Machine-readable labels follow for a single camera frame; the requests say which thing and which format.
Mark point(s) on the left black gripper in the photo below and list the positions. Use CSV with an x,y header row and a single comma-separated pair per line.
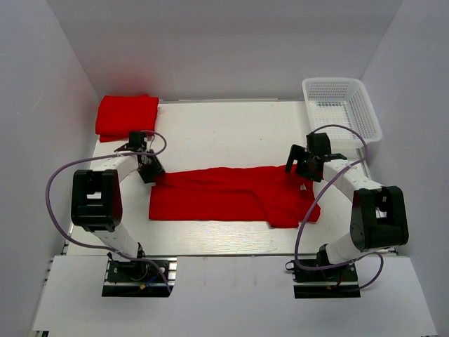
x,y
157,170

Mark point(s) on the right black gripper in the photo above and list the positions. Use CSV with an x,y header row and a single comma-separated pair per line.
x,y
298,152

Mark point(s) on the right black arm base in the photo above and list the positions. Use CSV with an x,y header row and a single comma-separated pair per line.
x,y
318,279

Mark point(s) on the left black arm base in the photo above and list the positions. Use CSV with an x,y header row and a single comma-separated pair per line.
x,y
139,280

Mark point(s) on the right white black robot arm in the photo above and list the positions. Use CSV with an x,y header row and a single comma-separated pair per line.
x,y
378,213

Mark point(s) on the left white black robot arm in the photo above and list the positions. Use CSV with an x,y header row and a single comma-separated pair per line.
x,y
96,194

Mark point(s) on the folded red t shirt stack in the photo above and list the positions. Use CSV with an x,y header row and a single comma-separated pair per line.
x,y
119,115

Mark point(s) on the white plastic basket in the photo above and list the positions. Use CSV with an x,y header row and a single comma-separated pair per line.
x,y
334,102

